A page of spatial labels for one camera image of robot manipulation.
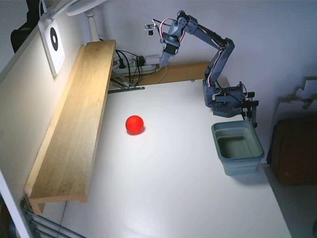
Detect blue-grey gripper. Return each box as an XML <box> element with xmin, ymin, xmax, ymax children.
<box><xmin>159</xmin><ymin>33</ymin><xmax>181</xmax><ymax>67</ymax></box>

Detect red ball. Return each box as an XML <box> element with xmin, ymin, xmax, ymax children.
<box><xmin>125</xmin><ymin>115</ymin><xmax>145</xmax><ymax>136</ymax></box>

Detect grey plastic container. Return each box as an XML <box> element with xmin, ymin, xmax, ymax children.
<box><xmin>211</xmin><ymin>120</ymin><xmax>265</xmax><ymax>177</ymax></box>

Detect wooden back board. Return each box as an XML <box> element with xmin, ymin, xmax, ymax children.
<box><xmin>138</xmin><ymin>61</ymin><xmax>211</xmax><ymax>86</ymax></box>

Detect black table clamp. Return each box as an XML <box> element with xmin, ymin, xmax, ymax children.
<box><xmin>241</xmin><ymin>100</ymin><xmax>260</xmax><ymax>128</ymax></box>

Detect long wooden shelf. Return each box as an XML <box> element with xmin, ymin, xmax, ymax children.
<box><xmin>24</xmin><ymin>39</ymin><xmax>117</xmax><ymax>215</ymax></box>

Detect white device with black circle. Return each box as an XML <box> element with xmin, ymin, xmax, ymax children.
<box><xmin>38</xmin><ymin>18</ymin><xmax>66</xmax><ymax>76</ymax></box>

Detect cream partition panel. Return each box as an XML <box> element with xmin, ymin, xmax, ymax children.
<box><xmin>0</xmin><ymin>14</ymin><xmax>90</xmax><ymax>238</ymax></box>

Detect dark brown cabinet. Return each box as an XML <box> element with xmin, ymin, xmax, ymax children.
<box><xmin>269</xmin><ymin>119</ymin><xmax>317</xmax><ymax>185</ymax></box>

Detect thin white cable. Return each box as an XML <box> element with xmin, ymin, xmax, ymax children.
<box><xmin>157</xmin><ymin>64</ymin><xmax>168</xmax><ymax>84</ymax></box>

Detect small wrist camera board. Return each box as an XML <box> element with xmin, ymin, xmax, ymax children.
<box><xmin>144</xmin><ymin>23</ymin><xmax>157</xmax><ymax>36</ymax></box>

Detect power strip with cables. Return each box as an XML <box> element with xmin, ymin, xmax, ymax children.
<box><xmin>115</xmin><ymin>49</ymin><xmax>145</xmax><ymax>87</ymax></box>

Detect metal shelf bracket rail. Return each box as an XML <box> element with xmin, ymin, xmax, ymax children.
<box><xmin>107</xmin><ymin>76</ymin><xmax>146</xmax><ymax>94</ymax></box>

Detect white lamp post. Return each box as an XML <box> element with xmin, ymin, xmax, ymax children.
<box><xmin>85</xmin><ymin>11</ymin><xmax>100</xmax><ymax>42</ymax></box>

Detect metal frame rails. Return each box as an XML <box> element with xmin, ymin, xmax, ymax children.
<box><xmin>19</xmin><ymin>195</ymin><xmax>82</xmax><ymax>238</ymax></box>

